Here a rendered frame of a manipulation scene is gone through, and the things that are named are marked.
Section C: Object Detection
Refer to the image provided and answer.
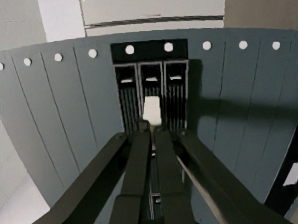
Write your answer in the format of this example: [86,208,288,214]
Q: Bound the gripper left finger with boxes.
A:
[31,97,154,224]

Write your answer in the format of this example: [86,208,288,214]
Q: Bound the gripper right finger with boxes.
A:
[152,96,293,224]

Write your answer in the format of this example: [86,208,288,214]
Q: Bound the dark grey server rack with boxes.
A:
[0,28,298,220]

